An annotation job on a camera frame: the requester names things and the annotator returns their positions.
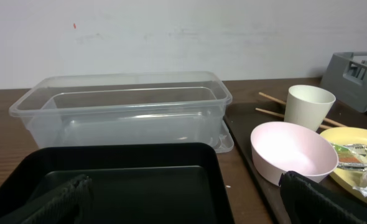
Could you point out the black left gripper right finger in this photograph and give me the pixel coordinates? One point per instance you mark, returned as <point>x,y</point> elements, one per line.
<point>306,202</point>

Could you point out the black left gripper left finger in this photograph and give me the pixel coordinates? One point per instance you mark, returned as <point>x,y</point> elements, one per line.
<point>70,202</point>

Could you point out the green snack wrapper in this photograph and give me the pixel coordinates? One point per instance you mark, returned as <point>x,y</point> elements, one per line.
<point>351,156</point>

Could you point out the grey dishwasher rack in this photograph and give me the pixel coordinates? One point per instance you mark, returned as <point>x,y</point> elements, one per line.
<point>346,78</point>

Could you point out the yellow plate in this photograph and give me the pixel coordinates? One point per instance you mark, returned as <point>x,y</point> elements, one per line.
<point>343,136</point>

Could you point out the pink bowl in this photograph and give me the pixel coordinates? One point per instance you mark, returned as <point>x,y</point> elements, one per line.
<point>278,147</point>

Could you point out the black plastic tray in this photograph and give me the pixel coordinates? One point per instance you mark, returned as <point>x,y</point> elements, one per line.
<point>146,183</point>

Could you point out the white cup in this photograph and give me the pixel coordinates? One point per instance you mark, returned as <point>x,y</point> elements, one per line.
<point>307,106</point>

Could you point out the dark brown serving tray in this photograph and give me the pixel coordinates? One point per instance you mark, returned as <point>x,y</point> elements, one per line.
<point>242,118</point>

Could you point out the upper wooden chopstick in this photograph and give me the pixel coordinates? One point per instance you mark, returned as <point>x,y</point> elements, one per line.
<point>284,103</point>

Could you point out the clear plastic bin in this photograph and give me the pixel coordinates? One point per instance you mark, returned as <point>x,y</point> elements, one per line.
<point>134,108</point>

